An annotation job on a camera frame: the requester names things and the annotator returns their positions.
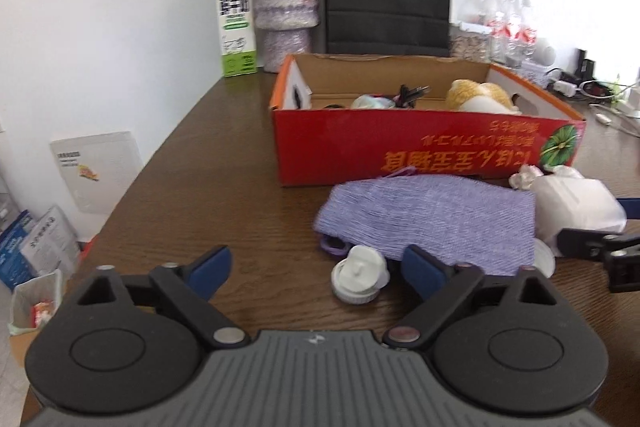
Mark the purple woven pouch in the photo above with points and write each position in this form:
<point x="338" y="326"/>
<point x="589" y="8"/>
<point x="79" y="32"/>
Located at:
<point x="454" y="219"/>

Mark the purple textured vase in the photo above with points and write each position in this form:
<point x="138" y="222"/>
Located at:
<point x="285" y="26"/>

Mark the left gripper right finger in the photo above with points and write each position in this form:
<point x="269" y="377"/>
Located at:
<point x="444" y="289"/>

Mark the white round speaker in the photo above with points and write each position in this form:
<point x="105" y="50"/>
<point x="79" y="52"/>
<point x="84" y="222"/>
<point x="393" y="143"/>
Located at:
<point x="544" y="55"/>

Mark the green white milk carton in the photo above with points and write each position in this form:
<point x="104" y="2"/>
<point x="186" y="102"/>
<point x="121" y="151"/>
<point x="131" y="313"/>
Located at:
<point x="238" y="48"/>

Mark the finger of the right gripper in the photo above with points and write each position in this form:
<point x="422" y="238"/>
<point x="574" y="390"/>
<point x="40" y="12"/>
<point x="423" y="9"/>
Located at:
<point x="584" y="244"/>
<point x="631" y="205"/>

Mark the pale green plastic bag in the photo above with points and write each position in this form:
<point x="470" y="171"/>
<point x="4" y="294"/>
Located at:
<point x="372" y="102"/>

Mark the red cardboard box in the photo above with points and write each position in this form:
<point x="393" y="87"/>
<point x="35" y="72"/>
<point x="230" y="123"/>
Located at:
<point x="320" y="140"/>

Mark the crumpled white tissue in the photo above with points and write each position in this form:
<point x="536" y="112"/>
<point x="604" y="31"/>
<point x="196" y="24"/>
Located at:
<point x="525" y="177"/>

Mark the white patterned tin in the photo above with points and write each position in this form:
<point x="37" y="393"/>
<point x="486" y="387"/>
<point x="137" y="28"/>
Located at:
<point x="533" y="72"/>

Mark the cardboard trash box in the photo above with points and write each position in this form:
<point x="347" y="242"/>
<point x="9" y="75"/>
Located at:
<point x="32" y="305"/>

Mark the water bottle pack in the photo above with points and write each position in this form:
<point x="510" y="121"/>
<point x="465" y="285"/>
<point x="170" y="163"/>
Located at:
<point x="513" y="37"/>

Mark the seed filled clear container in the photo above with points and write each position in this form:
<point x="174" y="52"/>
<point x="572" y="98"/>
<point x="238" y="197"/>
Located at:
<point x="471" y="42"/>

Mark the white charger with cables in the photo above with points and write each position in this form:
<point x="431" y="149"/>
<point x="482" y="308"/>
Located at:
<point x="612" y="104"/>

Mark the white flip bottle cap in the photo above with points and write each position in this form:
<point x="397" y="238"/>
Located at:
<point x="359" y="278"/>

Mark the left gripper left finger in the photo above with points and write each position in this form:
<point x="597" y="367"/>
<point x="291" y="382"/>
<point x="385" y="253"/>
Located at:
<point x="185" y="290"/>

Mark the white wall panel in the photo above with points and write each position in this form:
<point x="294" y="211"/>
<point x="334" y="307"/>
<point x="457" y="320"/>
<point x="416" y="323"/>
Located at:
<point x="98" y="169"/>

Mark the blue white paper boxes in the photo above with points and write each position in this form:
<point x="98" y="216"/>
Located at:
<point x="31" y="248"/>

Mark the yellow white plush toy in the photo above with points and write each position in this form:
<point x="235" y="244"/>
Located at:
<point x="469" y="96"/>

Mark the white wet wipes pack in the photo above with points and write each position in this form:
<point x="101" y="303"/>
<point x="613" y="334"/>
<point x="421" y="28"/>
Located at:
<point x="565" y="199"/>

